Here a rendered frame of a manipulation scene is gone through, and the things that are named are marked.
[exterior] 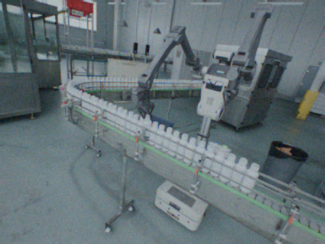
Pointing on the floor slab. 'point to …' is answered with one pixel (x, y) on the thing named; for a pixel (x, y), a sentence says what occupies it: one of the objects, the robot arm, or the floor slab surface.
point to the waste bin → (282, 164)
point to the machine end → (244, 114)
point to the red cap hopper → (77, 11)
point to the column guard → (306, 104)
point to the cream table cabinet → (125, 69)
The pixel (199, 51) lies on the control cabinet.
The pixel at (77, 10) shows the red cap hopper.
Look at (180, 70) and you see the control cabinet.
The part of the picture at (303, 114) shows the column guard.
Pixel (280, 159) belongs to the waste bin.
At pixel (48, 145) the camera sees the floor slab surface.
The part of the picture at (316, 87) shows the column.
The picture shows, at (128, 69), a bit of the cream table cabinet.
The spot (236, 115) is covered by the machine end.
